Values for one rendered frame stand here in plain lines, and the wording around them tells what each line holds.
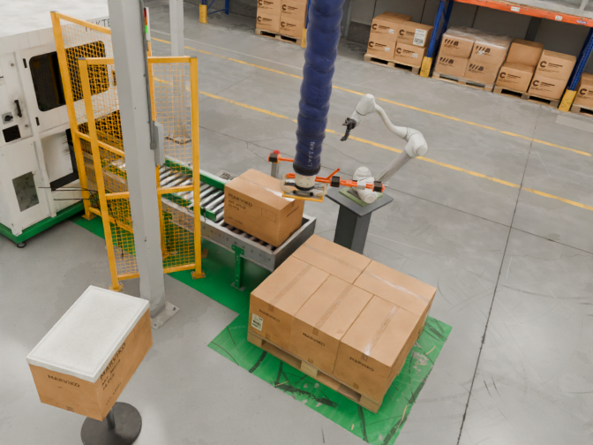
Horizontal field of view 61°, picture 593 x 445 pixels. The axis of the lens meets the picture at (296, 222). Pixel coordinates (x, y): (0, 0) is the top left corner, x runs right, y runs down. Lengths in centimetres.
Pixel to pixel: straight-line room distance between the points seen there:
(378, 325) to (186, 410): 154
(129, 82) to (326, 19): 133
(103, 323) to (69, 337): 20
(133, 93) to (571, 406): 403
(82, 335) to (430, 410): 258
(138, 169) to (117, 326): 111
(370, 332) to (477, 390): 111
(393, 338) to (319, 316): 57
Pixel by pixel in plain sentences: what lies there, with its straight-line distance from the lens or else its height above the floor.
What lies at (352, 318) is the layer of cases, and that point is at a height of 54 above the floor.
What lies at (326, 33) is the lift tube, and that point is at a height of 239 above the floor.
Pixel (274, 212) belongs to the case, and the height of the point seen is 90.
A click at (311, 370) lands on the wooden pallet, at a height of 8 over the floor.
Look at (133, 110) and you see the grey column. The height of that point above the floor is 192.
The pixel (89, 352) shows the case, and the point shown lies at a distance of 308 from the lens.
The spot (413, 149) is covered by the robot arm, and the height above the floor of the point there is 141.
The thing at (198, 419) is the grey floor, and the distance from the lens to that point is 396.
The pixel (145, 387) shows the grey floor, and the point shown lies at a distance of 416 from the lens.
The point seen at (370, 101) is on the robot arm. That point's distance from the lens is 431.
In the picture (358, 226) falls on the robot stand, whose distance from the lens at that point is 500.
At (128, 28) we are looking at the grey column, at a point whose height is 242.
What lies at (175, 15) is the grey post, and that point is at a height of 166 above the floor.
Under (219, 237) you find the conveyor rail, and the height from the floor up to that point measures 50.
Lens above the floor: 331
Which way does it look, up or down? 35 degrees down
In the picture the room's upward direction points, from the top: 7 degrees clockwise
